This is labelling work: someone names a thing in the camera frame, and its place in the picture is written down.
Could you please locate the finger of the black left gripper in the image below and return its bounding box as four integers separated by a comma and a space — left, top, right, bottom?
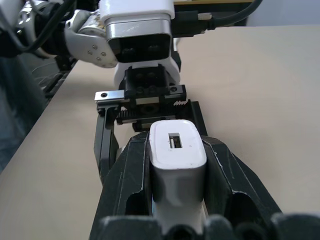
93, 104, 121, 184
172, 99, 208, 137

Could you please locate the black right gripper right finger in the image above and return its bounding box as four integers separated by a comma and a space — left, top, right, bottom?
200, 135, 284, 226

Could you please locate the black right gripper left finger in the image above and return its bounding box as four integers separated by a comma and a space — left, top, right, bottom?
89, 131, 154, 240

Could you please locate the white USB charger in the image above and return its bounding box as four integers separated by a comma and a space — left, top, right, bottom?
149, 119, 208, 236

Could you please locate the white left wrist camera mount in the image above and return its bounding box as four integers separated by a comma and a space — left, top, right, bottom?
98, 0, 182, 86

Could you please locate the black metal frame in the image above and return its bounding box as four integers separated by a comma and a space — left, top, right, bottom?
37, 54, 77, 102

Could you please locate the black camera USB cable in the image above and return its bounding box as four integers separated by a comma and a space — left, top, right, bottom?
173, 0, 264, 39

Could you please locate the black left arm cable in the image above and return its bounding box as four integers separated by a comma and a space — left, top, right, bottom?
14, 0, 77, 54

